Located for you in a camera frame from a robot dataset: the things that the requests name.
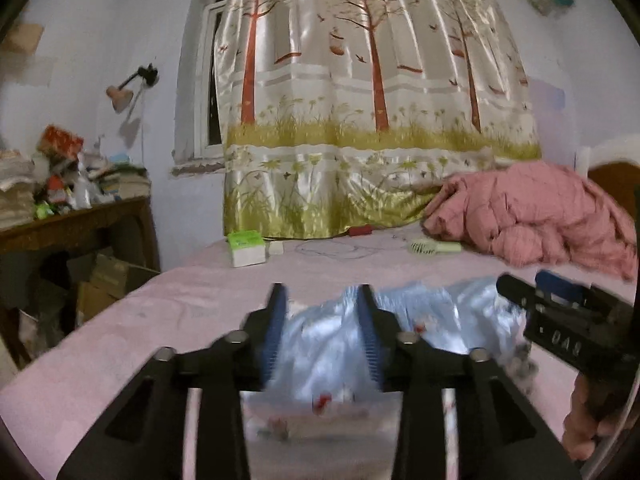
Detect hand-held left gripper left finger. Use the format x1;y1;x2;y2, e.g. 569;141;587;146
56;282;290;480

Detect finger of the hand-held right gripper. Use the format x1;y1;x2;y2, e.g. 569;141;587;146
534;270;593;307
496;273;543;312

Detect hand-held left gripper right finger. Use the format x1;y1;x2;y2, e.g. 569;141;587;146
356;284;583;480

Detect light blue printed pants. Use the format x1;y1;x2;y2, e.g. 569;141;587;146
265;277;531;406

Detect person's right hand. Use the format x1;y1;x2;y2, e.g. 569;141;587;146
561;375;632;462

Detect pink quilted blanket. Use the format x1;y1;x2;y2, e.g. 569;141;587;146
424;161;638;281

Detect green white tissue pack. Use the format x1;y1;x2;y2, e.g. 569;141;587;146
227;230;267;267

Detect brown white bed headboard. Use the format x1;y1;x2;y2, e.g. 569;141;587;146
575;132;640;211

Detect pink bed sheet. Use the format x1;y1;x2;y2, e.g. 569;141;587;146
0;225;640;480

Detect tree print curtain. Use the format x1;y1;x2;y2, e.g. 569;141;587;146
212;0;543;240

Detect cardboard boxes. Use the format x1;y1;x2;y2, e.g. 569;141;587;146
75;252;161;326

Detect pile of books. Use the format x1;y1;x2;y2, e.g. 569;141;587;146
90;152;152;200

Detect brown wooden desk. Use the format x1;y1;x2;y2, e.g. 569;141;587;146
0;195;161;356

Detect clear plastic bottle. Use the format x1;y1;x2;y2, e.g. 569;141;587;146
72;157;94;210

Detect red printed box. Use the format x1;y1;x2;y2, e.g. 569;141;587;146
37;125;85;161

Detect stack of papers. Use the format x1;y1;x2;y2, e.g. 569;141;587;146
0;149;37;231

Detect white window frame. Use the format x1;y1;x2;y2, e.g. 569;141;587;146
172;0;243;176

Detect pink wall lamp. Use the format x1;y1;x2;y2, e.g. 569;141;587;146
105;64;161;113

